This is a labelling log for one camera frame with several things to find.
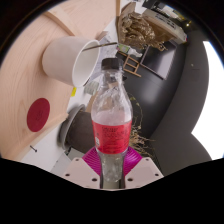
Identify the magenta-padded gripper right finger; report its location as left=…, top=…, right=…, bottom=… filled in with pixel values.
left=123, top=146, right=165, bottom=189

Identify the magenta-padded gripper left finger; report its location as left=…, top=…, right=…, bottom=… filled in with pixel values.
left=62, top=147, right=102, bottom=189

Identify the clear red-labelled drink bottle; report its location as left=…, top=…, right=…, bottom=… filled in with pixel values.
left=90, top=57, right=134, bottom=184

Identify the brown cardboard box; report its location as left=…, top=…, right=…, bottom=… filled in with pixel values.
left=84, top=93, right=98, bottom=114

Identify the flat round red coaster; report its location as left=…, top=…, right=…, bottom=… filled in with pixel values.
left=26, top=97, right=52, bottom=133

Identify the small white bowl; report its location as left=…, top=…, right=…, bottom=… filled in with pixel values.
left=83, top=80, right=99, bottom=97

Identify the long ceiling light strip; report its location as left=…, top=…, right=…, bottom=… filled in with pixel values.
left=191, top=39, right=224, bottom=161

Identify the wooden easel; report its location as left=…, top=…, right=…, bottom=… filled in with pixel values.
left=122, top=53, right=143, bottom=78

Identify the light wooden board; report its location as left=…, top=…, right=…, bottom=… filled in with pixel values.
left=49, top=0, right=121, bottom=43
left=0, top=11, right=79, bottom=162

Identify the white ceramic mug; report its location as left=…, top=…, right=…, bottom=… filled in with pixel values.
left=41, top=35, right=101, bottom=88

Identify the green-labelled spray bottle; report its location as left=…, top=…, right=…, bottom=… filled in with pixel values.
left=115, top=42, right=144, bottom=58

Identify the metal spoon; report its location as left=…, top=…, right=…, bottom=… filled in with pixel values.
left=81, top=41, right=119, bottom=52

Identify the brown sculpture on base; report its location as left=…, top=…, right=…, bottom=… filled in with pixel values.
left=116, top=3, right=169, bottom=54

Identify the black wall screen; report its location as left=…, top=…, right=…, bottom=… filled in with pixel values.
left=139, top=43, right=183, bottom=80

